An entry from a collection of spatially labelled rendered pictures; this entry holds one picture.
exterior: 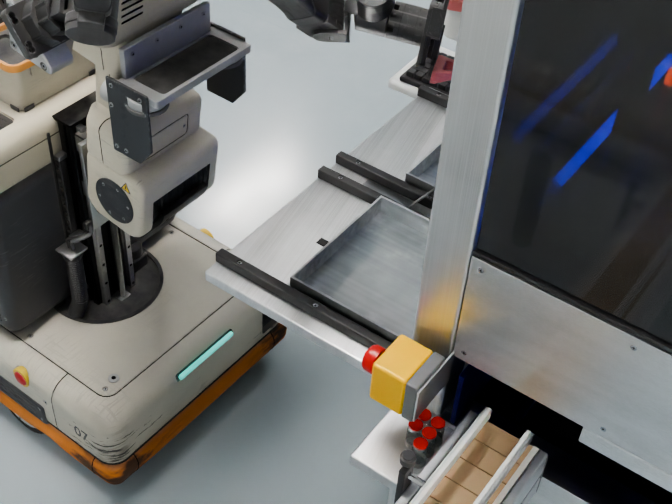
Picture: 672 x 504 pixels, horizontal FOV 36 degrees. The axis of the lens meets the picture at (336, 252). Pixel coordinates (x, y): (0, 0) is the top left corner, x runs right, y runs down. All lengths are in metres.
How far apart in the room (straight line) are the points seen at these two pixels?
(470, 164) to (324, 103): 2.43
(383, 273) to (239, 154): 1.72
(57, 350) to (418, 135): 0.97
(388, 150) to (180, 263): 0.81
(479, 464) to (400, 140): 0.78
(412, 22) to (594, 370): 0.59
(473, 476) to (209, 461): 1.22
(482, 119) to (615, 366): 0.34
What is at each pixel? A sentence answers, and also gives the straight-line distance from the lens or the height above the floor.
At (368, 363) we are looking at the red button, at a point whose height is 1.00.
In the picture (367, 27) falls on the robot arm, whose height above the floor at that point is 1.26.
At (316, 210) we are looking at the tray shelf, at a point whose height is 0.88.
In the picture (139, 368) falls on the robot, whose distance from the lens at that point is 2.36.
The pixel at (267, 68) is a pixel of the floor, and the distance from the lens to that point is 3.78.
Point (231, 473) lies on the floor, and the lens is 2.51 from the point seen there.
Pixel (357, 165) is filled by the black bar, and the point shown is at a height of 0.90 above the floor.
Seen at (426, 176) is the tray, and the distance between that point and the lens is 1.90.
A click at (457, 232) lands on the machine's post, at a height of 1.23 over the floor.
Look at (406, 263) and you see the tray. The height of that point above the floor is 0.88.
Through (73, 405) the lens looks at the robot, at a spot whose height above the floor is 0.26.
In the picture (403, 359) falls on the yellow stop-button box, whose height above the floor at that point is 1.03.
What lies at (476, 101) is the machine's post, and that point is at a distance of 1.15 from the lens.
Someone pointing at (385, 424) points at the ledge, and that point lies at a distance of 1.50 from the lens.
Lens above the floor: 2.06
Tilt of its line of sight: 43 degrees down
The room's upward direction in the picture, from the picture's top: 4 degrees clockwise
